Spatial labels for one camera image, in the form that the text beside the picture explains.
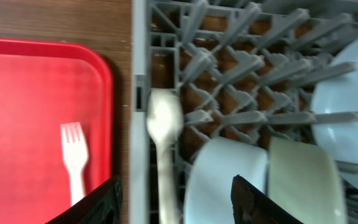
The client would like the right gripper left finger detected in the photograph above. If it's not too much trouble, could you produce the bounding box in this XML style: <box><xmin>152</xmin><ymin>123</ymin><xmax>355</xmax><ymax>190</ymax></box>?
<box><xmin>47</xmin><ymin>175</ymin><xmax>123</xmax><ymax>224</ymax></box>

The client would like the light blue bowl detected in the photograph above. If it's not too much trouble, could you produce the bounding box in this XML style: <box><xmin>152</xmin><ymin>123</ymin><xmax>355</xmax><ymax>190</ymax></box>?
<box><xmin>184</xmin><ymin>137</ymin><xmax>268</xmax><ymax>224</ymax></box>

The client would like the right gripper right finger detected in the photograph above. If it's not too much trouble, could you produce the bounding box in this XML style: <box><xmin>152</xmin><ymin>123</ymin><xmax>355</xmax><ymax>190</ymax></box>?
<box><xmin>231</xmin><ymin>175</ymin><xmax>302</xmax><ymax>224</ymax></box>

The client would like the red serving tray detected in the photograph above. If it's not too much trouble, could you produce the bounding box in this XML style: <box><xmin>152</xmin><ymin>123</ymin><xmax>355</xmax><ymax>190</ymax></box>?
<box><xmin>0</xmin><ymin>39</ymin><xmax>114</xmax><ymax>223</ymax></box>

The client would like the white plastic fork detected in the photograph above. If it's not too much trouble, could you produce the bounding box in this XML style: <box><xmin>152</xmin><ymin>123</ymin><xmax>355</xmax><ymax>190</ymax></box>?
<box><xmin>60</xmin><ymin>122</ymin><xmax>89</xmax><ymax>206</ymax></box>

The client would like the green bowl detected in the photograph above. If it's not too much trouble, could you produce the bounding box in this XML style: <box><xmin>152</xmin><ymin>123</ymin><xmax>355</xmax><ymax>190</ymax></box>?
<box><xmin>267</xmin><ymin>137</ymin><xmax>348</xmax><ymax>224</ymax></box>

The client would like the light blue plate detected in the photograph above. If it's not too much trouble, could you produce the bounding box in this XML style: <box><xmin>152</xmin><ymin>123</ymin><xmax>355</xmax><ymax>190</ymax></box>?
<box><xmin>311</xmin><ymin>39</ymin><xmax>358</xmax><ymax>189</ymax></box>

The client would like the grey dishwasher rack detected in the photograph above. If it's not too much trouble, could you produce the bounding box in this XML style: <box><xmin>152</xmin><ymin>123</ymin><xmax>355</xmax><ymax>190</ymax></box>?
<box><xmin>129</xmin><ymin>0</ymin><xmax>358</xmax><ymax>224</ymax></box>

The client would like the white plastic spoon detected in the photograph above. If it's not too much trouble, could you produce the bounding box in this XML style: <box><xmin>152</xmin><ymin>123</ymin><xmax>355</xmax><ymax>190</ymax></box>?
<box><xmin>147</xmin><ymin>89</ymin><xmax>183</xmax><ymax>224</ymax></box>

